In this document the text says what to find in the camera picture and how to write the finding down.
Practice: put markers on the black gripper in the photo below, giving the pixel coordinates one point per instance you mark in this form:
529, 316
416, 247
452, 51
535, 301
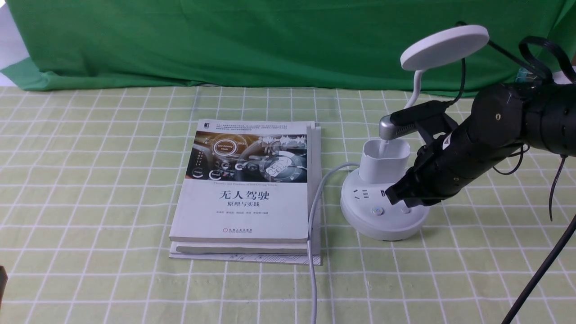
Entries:
456, 161

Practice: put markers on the white desk lamp with base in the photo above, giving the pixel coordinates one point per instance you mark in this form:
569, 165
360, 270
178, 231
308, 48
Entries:
362, 198

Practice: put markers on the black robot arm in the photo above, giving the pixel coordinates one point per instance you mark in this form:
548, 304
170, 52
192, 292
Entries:
503, 118

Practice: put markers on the bottom white book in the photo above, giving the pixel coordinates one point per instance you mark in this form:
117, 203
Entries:
315, 189

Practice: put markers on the top white self-driving book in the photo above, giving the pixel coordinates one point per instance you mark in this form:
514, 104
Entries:
252, 202

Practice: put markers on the green backdrop cloth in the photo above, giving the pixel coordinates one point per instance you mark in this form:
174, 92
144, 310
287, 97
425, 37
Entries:
348, 44

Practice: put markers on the green checkered tablecloth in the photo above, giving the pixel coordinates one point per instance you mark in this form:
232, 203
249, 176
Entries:
90, 180

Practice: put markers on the dark object at left edge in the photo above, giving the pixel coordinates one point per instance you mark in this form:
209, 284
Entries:
3, 282

